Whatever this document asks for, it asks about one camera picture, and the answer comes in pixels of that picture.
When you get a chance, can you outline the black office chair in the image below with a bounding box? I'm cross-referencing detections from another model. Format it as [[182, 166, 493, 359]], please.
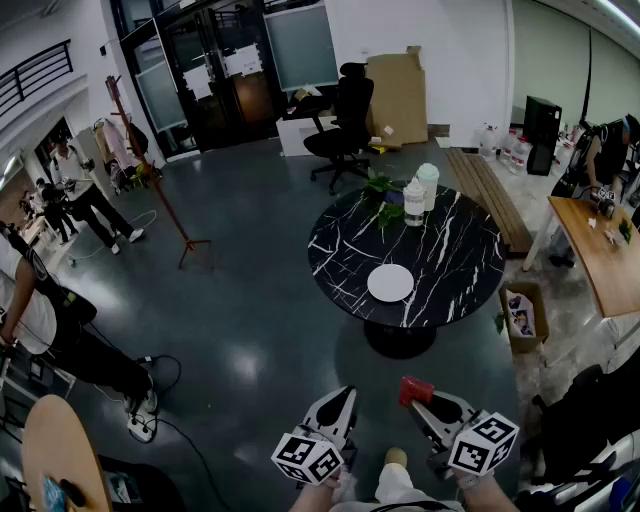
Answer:
[[303, 62, 375, 196]]

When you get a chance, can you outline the clothes rack with pink garments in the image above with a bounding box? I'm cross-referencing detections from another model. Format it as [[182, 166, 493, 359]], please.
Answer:
[[92, 117, 151, 194]]

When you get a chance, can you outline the person's left forearm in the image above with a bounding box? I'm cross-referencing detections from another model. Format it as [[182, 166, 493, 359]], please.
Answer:
[[288, 477, 347, 512]]

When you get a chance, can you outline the person's white trouser leg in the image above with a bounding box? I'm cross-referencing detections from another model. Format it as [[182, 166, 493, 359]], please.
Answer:
[[373, 462, 417, 507]]

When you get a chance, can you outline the wooden desk with white legs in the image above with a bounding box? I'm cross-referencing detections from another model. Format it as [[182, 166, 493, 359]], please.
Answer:
[[522, 195, 640, 321]]

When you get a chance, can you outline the black tower case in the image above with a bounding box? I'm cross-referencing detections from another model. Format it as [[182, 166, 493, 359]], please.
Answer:
[[522, 95, 563, 176]]

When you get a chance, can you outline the green leafy plant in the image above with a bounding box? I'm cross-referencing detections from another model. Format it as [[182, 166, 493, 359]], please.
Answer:
[[362, 168, 405, 230]]

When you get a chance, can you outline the black floor cable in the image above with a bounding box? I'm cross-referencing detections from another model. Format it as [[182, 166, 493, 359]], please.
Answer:
[[84, 319, 221, 512]]

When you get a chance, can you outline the mint green lidded cup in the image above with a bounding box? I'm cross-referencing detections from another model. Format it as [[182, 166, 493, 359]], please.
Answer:
[[415, 162, 441, 212]]

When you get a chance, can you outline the white floor cable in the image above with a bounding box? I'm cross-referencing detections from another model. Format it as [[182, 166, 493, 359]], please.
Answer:
[[64, 209, 159, 262]]

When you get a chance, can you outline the round black marble table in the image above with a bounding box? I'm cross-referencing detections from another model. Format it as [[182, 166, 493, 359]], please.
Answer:
[[307, 180, 507, 359]]

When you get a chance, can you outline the person's right forearm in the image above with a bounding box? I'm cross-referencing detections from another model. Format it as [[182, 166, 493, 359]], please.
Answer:
[[452, 472, 522, 512]]

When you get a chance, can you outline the slatted wooden bench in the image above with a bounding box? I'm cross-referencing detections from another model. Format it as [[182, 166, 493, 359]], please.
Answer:
[[443, 147, 534, 259]]

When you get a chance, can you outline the white low cabinet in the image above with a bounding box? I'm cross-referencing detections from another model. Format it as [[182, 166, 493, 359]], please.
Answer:
[[276, 115, 341, 157]]

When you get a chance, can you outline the white power strip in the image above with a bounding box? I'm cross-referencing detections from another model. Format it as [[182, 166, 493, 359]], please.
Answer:
[[127, 412, 159, 444]]

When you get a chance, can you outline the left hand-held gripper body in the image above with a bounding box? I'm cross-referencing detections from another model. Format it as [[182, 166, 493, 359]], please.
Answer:
[[271, 385, 358, 487]]

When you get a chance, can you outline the clear bottle with white lid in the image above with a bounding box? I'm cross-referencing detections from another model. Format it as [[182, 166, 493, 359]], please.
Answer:
[[402, 177, 427, 227]]

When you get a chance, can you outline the brown wooden coat rack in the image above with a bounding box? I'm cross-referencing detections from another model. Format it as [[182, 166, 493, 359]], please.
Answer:
[[105, 74, 214, 271]]

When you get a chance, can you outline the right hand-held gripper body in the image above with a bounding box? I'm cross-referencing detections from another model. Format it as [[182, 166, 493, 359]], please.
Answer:
[[422, 391, 520, 479]]

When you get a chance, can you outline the white round plate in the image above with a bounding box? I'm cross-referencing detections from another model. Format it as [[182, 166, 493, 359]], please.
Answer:
[[366, 263, 415, 304]]

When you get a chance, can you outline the black balcony railing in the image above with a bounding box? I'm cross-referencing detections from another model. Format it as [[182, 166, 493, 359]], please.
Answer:
[[0, 39, 74, 119]]

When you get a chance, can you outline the group of clear water jugs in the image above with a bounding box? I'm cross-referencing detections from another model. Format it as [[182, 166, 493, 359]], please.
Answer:
[[477, 122, 584, 176]]

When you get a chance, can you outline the open cardboard box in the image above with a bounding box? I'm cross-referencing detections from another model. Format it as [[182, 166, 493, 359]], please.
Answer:
[[498, 282, 550, 355]]

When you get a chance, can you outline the round light wooden table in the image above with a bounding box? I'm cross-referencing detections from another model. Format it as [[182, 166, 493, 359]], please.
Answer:
[[20, 394, 114, 512]]

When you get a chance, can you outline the large brown cardboard sheet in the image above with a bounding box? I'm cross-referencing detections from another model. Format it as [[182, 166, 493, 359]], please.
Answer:
[[365, 45, 429, 149]]

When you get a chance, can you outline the small red block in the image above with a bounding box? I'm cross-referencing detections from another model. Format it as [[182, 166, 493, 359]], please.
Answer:
[[398, 376, 435, 409]]

